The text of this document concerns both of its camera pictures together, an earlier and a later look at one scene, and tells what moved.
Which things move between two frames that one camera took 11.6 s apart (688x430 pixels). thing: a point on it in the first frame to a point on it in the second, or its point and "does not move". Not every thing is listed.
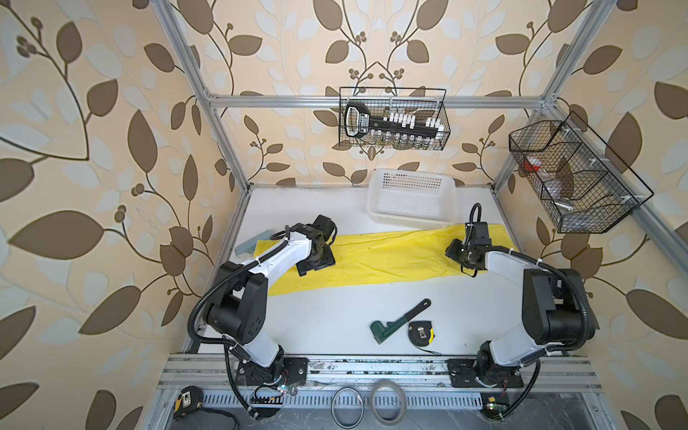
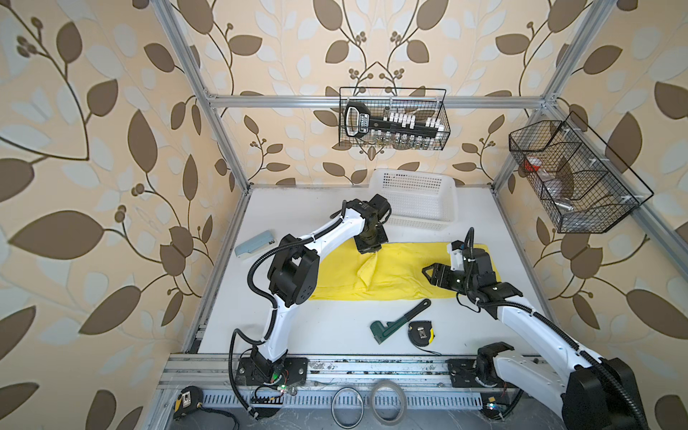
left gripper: [328, 261] to [365, 248]
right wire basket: [580, 185] does not move
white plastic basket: [412, 198] does not move
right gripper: [451, 252] to [439, 270]
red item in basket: [529, 167] does not move
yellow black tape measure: [189, 400] does not move
